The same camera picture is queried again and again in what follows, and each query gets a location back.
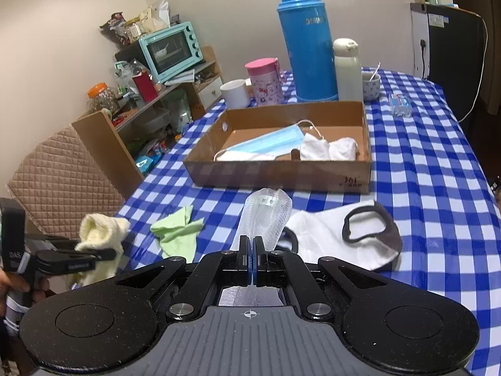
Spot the person's left hand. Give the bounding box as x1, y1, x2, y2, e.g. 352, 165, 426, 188
0, 269, 49, 304

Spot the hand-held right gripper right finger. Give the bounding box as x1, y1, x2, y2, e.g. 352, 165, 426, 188
252, 236, 382, 320

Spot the stack of papers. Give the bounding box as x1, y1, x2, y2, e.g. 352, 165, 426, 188
162, 68, 196, 87

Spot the white insulated bottle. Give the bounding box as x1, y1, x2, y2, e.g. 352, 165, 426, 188
333, 38, 364, 102

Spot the white drawer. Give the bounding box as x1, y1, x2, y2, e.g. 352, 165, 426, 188
198, 76, 224, 104

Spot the red box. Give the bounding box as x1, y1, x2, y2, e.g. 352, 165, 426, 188
132, 71, 158, 103

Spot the orange lid jar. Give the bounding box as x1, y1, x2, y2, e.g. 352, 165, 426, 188
87, 82, 119, 115

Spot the pile of snack bags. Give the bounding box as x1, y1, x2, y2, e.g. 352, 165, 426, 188
99, 0, 172, 46

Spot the pink cartoon cup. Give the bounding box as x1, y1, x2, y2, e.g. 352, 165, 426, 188
245, 57, 286, 107

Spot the white mug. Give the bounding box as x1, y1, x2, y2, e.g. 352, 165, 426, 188
220, 79, 251, 109

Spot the blue checkered tablecloth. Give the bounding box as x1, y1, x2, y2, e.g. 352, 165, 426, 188
113, 68, 501, 376

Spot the small patterned cup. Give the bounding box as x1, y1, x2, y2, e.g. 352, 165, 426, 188
362, 72, 381, 102

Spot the quilted beige chair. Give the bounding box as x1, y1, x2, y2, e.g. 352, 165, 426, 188
6, 123, 126, 241

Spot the wooden board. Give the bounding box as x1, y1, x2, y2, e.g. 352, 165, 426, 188
71, 110, 145, 201

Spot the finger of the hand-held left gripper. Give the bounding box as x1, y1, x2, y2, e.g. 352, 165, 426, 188
24, 234, 81, 252
35, 248, 118, 274

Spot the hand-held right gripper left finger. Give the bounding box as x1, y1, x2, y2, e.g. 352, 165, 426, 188
115, 236, 253, 321

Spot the black refrigerator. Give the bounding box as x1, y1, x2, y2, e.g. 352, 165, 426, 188
410, 2, 488, 126

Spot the wooden shelf unit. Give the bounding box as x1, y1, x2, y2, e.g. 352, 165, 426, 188
72, 46, 224, 200

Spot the white mask with dark trim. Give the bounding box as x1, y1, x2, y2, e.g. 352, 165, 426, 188
276, 200, 404, 272

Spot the pale yellow sock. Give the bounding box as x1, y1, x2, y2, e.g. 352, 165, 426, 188
74, 212, 132, 286

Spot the brown cardboard box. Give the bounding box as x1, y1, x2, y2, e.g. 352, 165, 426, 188
183, 101, 372, 194

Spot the white cable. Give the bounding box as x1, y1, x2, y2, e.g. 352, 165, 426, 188
458, 13, 490, 123

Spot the clear plastic bag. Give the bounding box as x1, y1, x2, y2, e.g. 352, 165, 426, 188
217, 187, 293, 306

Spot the white cloth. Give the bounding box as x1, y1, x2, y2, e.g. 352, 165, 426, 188
299, 132, 360, 161

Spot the small tissue packet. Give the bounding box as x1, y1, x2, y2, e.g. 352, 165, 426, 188
388, 92, 412, 117

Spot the blue thermos flask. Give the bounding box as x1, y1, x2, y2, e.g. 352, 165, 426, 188
277, 0, 339, 103

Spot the teal toaster oven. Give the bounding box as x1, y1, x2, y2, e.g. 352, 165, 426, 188
139, 21, 205, 84

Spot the light green cloth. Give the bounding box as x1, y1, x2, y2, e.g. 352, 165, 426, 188
150, 205, 205, 264

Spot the blue packet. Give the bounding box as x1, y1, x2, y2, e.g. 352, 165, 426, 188
134, 153, 165, 177

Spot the blue face mask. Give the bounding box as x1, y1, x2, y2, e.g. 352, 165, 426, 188
213, 119, 325, 162

